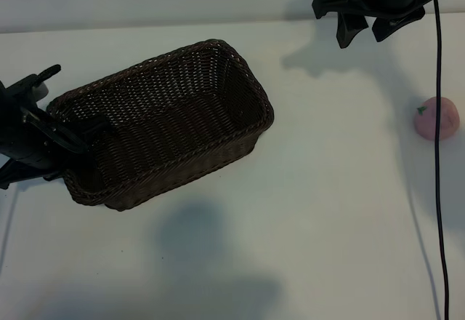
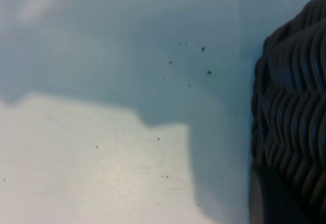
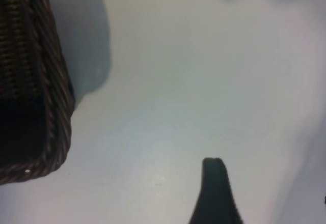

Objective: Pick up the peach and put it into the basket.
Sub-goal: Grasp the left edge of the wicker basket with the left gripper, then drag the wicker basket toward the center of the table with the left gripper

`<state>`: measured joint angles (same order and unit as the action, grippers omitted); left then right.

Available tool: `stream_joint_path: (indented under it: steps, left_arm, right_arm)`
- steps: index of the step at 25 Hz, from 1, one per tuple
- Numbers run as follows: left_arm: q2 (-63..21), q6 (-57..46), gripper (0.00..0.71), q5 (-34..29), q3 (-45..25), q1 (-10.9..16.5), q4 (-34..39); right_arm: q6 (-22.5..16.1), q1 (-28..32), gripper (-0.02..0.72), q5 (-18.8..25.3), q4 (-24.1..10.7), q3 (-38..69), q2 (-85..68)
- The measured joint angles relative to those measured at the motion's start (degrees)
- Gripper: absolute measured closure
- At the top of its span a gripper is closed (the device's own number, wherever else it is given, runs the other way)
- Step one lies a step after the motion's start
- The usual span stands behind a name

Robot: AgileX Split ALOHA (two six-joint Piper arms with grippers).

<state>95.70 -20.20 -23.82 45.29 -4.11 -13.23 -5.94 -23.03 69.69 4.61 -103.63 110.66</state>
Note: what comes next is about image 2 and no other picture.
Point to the dark brown wicker basket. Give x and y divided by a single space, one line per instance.
293 119

